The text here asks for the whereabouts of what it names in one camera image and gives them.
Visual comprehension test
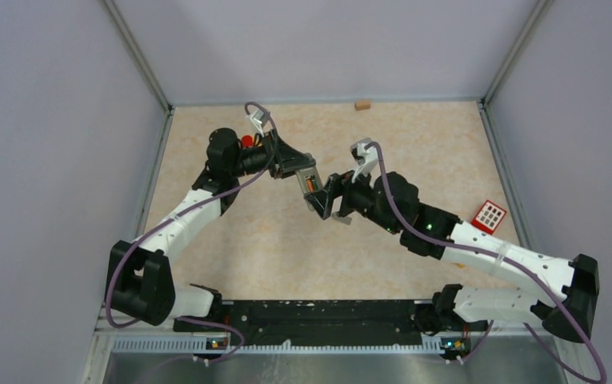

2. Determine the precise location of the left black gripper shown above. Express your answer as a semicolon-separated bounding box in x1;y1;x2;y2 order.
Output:
230;128;315;178

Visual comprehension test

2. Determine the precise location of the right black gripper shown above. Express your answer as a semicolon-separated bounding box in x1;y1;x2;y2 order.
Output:
305;162;401;235

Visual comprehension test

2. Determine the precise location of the white remote control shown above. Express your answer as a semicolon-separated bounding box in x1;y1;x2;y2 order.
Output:
295;166;322;211

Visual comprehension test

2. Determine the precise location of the small grey battery lid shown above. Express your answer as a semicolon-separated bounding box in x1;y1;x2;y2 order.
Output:
331;212;352;226

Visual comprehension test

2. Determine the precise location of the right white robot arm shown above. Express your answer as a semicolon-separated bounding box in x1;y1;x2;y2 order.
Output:
302;171;599;343

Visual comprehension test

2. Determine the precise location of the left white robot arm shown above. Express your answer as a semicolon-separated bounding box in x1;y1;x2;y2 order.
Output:
105;127;316;331

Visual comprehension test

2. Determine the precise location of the red toy cylinder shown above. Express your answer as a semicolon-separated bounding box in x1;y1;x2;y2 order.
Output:
241;135;254;148

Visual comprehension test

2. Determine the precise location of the small wooden block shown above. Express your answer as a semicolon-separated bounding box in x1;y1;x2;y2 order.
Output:
354;100;371;111

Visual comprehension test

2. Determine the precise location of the red white toy panel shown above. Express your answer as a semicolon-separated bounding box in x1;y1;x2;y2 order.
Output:
470;200;508;234

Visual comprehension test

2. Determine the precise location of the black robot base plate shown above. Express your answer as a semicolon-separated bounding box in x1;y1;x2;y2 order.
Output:
173;298;490;350

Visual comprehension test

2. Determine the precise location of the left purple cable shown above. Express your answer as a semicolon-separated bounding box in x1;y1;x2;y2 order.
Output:
104;102;280;364

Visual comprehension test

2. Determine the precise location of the purple cable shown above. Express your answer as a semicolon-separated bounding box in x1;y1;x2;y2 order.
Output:
104;102;280;364
363;141;608;384

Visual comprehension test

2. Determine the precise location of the grey slotted cable duct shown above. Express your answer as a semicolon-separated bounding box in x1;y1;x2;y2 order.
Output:
112;336;444;354

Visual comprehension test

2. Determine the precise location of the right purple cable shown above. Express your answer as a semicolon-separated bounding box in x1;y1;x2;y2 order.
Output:
363;141;608;384

